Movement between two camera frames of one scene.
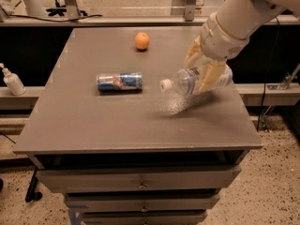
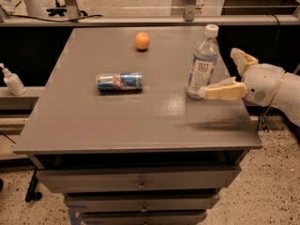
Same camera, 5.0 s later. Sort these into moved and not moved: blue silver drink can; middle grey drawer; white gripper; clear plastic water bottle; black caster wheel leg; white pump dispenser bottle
Moved: white gripper; clear plastic water bottle
Not moved: middle grey drawer; white pump dispenser bottle; blue silver drink can; black caster wheel leg
